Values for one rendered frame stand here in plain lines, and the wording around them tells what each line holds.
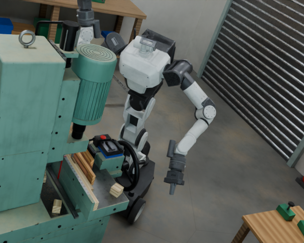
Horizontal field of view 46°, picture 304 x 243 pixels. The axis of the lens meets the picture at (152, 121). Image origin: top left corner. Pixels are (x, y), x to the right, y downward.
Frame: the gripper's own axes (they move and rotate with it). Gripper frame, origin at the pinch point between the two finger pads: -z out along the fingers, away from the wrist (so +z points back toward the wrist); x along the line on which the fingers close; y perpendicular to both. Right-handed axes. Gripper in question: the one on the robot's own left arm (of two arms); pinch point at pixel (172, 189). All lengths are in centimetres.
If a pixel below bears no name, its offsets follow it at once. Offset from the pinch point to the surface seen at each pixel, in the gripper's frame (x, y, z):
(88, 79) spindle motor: -4, 78, 29
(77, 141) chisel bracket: 17, 58, 8
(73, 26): -9, 95, 42
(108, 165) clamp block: 17.3, 34.2, 3.0
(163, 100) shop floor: 165, -178, 131
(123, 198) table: 2.1, 34.4, -11.5
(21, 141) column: 12, 88, -1
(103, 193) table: 8.5, 41.5, -11.5
